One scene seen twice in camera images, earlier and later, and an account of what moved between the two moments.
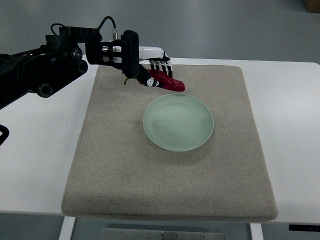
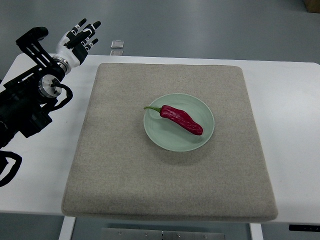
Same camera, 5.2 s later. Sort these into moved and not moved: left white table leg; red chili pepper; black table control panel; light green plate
Moved: red chili pepper
Not moved: black table control panel; light green plate; left white table leg
